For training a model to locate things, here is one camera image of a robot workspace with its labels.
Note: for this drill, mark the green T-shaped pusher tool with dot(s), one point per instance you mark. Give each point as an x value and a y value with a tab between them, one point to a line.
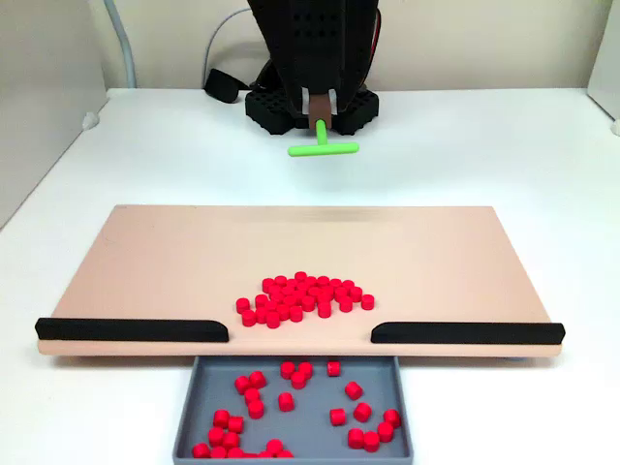
320	136

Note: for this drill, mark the grey tray container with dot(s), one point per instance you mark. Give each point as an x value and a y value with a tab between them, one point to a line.
310	426

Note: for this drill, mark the black table clamp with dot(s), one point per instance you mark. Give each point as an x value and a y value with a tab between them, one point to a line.
264	77

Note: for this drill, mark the pink flat board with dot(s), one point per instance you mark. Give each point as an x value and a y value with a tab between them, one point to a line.
194	252

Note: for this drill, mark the white side panel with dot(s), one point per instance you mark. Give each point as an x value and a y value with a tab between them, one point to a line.
39	121
608	58

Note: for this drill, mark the white wall pipe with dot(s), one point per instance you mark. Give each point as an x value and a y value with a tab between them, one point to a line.
127	53

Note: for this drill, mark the small white bracket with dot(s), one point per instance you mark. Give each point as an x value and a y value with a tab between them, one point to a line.
90	120
616	127

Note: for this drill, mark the black foam rail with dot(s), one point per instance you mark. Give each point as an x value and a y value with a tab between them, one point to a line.
121	330
474	333

